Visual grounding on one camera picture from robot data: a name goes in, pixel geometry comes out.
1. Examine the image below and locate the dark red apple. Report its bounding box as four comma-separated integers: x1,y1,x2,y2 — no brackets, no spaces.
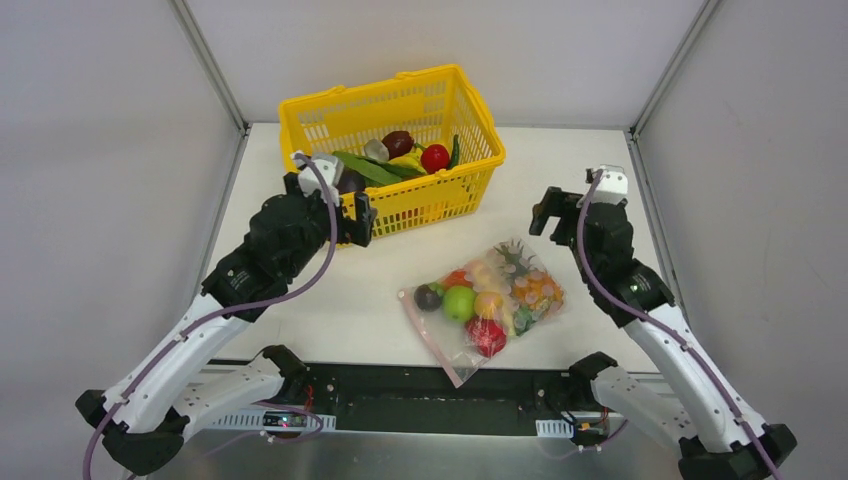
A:
381,130,415,159

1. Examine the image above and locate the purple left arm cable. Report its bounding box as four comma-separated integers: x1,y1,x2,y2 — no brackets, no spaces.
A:
81,153,339,480

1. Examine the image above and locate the yellow banana bunch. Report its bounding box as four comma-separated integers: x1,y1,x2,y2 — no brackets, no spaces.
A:
389,152,427,174

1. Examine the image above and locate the clear zip top bag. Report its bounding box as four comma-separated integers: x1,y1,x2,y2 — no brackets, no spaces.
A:
397,238,566,388

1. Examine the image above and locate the yellow plastic basket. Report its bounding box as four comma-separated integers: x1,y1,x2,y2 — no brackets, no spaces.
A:
278,64,505,237

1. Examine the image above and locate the yellow round fruit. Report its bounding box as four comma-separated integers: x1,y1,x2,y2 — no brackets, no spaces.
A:
474,291,504,320

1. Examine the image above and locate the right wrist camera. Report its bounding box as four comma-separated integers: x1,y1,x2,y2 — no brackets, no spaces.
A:
586,165,629,205

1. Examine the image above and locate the red tomato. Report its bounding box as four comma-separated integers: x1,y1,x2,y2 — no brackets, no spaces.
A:
420,144,451,174

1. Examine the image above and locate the red bell pepper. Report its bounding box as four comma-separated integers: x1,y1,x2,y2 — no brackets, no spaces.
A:
465,316,508,358

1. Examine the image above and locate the dark round plum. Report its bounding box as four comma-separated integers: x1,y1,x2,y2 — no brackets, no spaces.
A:
336,168,367,195

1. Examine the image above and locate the green cucumber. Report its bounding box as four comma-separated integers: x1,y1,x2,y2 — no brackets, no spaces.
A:
447,134,460,170

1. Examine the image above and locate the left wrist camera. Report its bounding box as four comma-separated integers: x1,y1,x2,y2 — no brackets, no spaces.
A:
290,150,344,207

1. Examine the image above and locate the green apple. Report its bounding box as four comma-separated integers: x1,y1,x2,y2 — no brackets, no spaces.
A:
442,285,477,324

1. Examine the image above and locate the green leafy vegetable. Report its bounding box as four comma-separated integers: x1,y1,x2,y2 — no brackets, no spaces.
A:
332,151,424,186

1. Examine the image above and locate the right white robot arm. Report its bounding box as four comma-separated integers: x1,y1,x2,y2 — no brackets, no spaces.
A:
529,187,797,479

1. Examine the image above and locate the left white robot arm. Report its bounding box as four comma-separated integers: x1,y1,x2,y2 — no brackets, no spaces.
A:
75,192,376,479

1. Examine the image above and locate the toy pineapple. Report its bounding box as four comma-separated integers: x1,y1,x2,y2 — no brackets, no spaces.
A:
494,239,566,337

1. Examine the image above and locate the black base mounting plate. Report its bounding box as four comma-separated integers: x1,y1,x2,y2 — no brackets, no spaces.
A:
267,363,618,445

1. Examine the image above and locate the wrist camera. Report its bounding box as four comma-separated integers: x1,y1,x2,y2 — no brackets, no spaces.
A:
586,165,629,205
290,150,344,207

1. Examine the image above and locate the dark avocado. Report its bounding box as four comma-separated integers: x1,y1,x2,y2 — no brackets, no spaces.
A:
413,283,443,312

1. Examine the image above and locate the red yellow mango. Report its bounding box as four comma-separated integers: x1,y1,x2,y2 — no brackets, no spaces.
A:
441,269,473,289

